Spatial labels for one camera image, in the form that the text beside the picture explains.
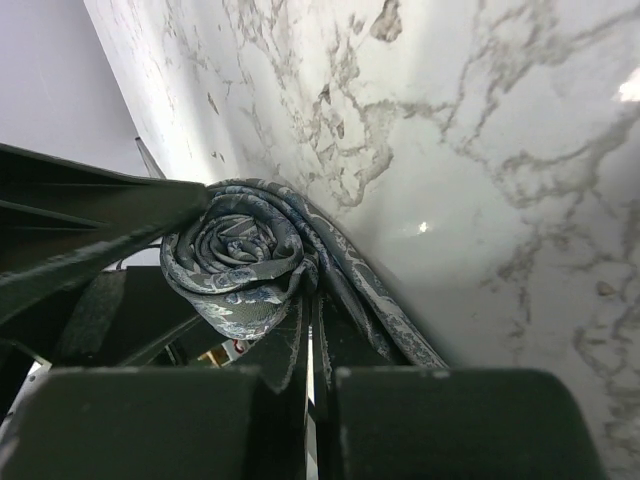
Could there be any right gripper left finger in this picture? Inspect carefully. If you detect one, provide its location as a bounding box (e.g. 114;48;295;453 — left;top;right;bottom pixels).
1;299;309;479

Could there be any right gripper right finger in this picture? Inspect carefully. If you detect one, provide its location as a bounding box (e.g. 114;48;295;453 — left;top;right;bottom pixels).
312;295;605;479

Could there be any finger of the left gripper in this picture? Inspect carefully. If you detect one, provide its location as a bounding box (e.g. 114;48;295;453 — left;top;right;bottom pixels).
1;266;225;414
1;145;207;320

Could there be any blue grey floral tie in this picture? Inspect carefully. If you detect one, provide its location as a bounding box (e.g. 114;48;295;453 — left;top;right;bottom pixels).
160;179;446;368

